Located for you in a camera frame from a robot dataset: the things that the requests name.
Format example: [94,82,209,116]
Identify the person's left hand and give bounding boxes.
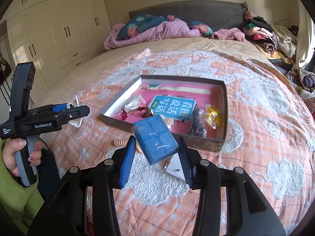
[2,138,43,177]

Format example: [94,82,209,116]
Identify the tan bed sheet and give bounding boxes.
[32,36,276,109]

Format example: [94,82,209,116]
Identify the pile of clothes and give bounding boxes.
[242,10,299,67]

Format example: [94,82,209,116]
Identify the cardboard box tray pink bottom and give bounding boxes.
[99,74,228,153]

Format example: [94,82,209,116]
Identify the white card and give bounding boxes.
[161,154,185,180]

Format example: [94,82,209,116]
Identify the yellow hoop earrings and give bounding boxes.
[203,103,221,129]

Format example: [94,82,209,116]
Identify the blue jewelry box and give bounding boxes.
[132,114,180,166]

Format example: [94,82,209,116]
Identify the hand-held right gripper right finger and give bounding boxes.
[178,136,286,236]

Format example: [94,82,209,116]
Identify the purple blanket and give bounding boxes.
[104,20,202,50]

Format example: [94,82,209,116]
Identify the small dark floral pillow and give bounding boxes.
[188,21,213,37]

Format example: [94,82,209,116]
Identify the dark teal pants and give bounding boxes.
[37,138,61,199]

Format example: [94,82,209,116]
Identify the grey headboard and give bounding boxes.
[128,0,248,31]

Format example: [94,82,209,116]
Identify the black hair clip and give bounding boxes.
[188,108,207,137]

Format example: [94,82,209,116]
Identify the large dark floral pillow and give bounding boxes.
[117,15,176,40]

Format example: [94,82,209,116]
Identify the cream curtain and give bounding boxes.
[293,0,315,69]

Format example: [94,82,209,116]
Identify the person's left forearm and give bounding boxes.
[0,140,45,229]

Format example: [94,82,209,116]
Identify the tan spiral hair tie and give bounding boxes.
[112,138,130,149]

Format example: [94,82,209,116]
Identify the cream wardrobe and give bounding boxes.
[0,0,111,118]

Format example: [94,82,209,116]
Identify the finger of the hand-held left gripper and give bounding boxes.
[30,104,74,116]
[50,105,90,128]

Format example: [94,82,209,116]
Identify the pink fuzzy garment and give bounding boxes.
[212,28,246,42]

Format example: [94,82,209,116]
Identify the dark hanging bag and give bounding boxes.
[0,54,13,86]

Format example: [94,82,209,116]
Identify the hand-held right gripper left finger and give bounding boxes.
[27,136,137,236]

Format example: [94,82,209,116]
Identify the bag with purple cloth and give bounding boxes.
[287,67,315,99]

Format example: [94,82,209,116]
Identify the white hair claw clip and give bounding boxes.
[66,95,85,128]

